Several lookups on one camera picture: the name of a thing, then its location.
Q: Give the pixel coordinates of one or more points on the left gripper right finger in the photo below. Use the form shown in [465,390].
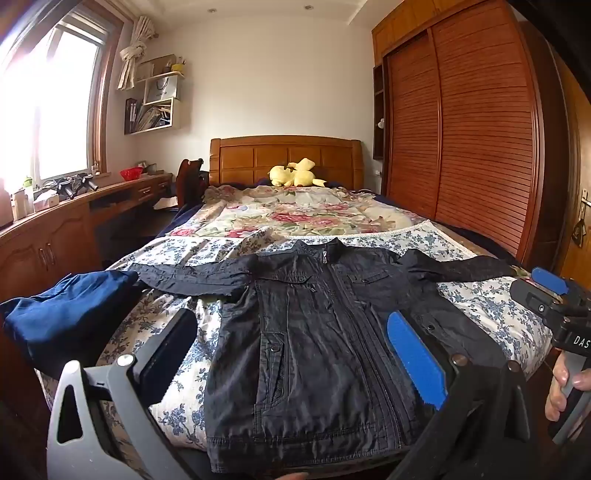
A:
[482,427]

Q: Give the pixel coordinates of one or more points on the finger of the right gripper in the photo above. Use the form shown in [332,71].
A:
[550,281]
[536,298]

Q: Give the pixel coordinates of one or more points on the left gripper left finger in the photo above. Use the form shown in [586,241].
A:
[80,444]

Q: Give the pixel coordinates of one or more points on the black jacket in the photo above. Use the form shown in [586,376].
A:
[303,375]

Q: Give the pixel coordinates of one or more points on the person's right hand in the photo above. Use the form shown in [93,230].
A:
[556,400]

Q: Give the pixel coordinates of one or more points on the wooden door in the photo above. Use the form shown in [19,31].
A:
[574,262]

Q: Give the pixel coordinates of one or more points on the blue floral bedsheet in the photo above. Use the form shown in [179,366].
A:
[180,414]

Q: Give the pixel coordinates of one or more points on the folded blue garment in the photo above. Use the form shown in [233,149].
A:
[73,320]

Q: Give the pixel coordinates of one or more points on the wooden louvered wardrobe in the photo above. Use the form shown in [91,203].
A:
[471,123]

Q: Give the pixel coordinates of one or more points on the wooden desk cabinet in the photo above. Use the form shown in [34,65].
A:
[40,249]

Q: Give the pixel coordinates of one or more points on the wooden headboard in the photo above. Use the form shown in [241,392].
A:
[247,160]

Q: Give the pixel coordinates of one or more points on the pink floral quilt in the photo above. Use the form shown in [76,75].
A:
[229,212]

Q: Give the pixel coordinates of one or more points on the yellow plush toy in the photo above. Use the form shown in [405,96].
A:
[295,174]

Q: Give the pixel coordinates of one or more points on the red bowl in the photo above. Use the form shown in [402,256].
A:
[131,174]

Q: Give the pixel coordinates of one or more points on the wooden chair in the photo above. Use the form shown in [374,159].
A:
[189,184]

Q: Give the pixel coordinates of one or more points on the window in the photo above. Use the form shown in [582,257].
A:
[56,63]

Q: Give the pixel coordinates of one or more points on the tied white curtain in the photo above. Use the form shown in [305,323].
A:
[142,31]

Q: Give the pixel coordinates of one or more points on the brass door handle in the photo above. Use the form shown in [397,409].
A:
[579,230]

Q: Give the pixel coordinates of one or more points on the white wall shelf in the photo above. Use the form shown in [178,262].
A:
[155,97]

